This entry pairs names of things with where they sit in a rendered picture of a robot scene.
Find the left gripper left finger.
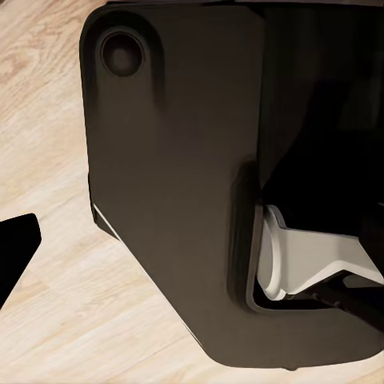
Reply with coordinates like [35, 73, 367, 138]
[0, 212, 42, 309]

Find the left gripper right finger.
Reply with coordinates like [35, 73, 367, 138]
[358, 212, 384, 277]

